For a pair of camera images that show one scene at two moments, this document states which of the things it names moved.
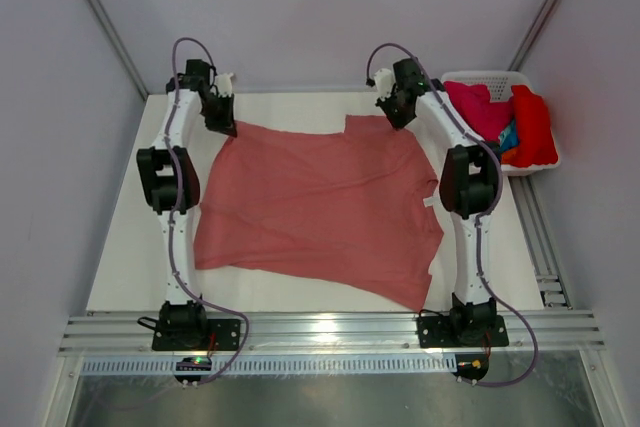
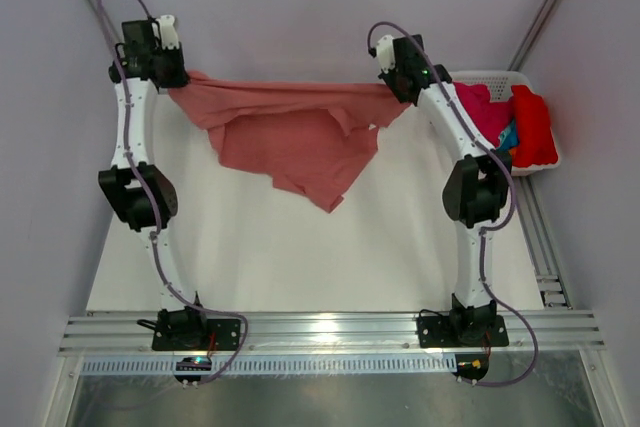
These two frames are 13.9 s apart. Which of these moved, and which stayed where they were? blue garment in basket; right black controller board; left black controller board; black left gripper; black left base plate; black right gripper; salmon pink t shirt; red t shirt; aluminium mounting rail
Moved: black left gripper; salmon pink t shirt; black right gripper
Stayed: blue garment in basket; left black controller board; right black controller board; red t shirt; aluminium mounting rail; black left base plate
